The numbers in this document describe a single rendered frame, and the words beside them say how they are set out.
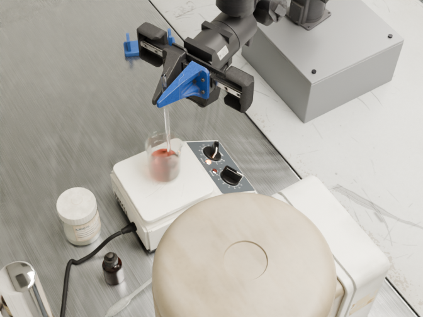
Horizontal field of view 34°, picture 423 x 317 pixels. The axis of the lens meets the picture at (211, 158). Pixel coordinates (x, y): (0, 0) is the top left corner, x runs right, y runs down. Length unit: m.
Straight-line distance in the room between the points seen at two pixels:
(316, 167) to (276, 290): 0.83
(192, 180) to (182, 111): 0.23
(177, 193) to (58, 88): 0.38
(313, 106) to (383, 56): 0.15
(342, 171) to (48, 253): 0.50
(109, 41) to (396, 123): 0.57
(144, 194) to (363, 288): 0.67
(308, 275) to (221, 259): 0.05
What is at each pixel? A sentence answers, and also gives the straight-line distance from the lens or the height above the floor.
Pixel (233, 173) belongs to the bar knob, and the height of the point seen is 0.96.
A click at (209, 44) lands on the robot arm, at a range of 0.96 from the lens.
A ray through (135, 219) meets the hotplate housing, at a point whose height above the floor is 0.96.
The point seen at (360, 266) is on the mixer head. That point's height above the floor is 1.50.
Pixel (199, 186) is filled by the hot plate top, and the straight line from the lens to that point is 1.05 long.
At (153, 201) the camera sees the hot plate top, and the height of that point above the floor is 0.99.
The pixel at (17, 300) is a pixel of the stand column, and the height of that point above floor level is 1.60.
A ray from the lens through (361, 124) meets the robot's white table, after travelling 1.27.
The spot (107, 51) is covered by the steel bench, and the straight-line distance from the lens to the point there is 1.37.
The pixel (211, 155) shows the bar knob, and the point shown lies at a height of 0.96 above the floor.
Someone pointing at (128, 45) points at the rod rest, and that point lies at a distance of 1.34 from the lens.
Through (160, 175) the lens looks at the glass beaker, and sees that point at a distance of 1.03.
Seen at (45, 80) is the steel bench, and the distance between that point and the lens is 1.34.
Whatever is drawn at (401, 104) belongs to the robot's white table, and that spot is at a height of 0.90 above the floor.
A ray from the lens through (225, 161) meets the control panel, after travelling 1.13.
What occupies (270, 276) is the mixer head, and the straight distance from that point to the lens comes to 0.37.
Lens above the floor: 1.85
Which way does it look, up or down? 53 degrees down
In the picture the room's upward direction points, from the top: 1 degrees clockwise
